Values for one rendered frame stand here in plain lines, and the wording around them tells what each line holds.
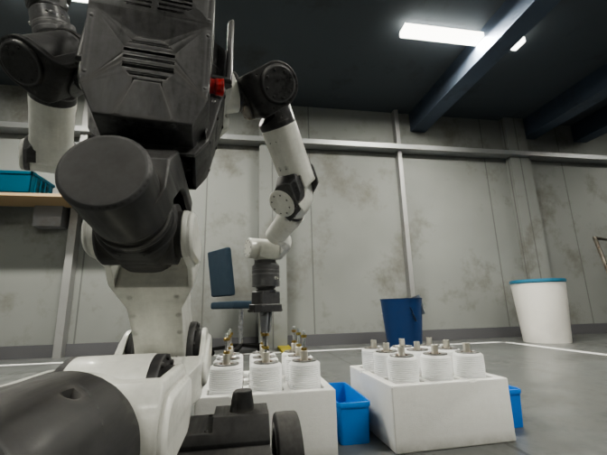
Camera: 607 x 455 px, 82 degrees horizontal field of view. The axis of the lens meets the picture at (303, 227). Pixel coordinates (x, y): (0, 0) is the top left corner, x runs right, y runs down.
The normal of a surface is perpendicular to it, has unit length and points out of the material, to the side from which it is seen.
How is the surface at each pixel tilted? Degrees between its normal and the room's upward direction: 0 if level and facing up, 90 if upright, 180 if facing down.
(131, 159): 79
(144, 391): 58
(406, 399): 90
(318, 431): 90
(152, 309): 128
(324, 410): 90
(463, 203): 90
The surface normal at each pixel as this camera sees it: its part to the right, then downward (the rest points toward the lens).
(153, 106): 0.26, -0.16
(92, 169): 0.16, -0.41
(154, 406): 0.14, -0.62
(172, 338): 0.15, 0.43
